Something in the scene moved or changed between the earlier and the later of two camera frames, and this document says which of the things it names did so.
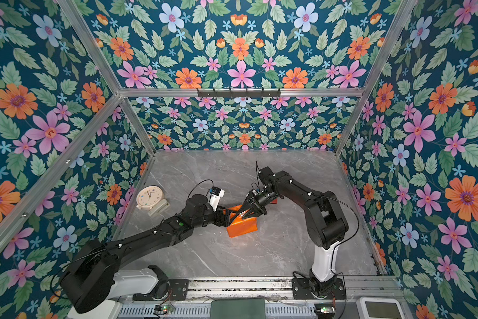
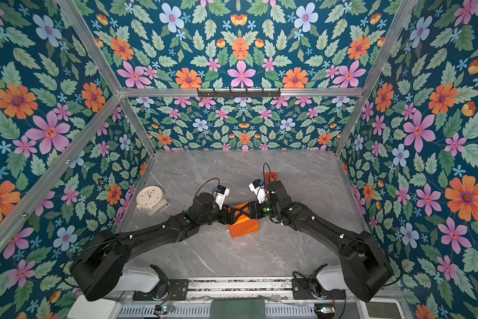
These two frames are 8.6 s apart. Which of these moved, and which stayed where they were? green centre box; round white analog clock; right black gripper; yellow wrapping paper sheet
Moved: right black gripper
Stayed: green centre box; yellow wrapping paper sheet; round white analog clock
